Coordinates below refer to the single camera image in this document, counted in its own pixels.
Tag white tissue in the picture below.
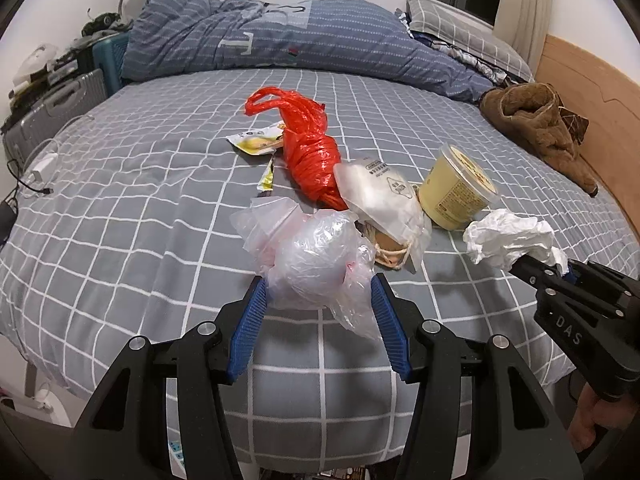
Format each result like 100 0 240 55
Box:
462 208 568 274

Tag clear plastic bag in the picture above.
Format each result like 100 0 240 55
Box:
230 196 381 340

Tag right hand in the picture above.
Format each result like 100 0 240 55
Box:
567 384 626 453

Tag yellow plastic cup with lid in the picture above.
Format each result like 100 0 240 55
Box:
418 144 500 230

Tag brown fleece garment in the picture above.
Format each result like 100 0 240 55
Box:
480 82 599 197

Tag white face mask package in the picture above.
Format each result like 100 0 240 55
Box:
333 157 432 270

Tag grey checked bed sheet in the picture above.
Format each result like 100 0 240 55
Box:
1 70 639 470

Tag wooden headboard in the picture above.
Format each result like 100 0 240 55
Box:
536 35 640 230

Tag black power adapter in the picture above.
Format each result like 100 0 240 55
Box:
0 200 17 246

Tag red plastic bag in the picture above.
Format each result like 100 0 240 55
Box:
244 87 348 211

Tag beige curtain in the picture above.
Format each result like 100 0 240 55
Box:
494 0 553 72

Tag grey checked pillow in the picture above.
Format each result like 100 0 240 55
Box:
407 0 534 82

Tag small yellow sachet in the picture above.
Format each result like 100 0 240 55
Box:
257 156 276 196

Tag yellow snack wrapper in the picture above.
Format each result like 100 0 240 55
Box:
227 122 285 156

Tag grey suitcase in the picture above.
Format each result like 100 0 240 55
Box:
2 68 107 165

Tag teal plastic stool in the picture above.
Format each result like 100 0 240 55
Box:
92 32 129 96

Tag blue striped duvet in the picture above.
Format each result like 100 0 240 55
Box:
122 0 493 103

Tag white charger with cable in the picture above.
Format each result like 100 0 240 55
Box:
26 153 60 184

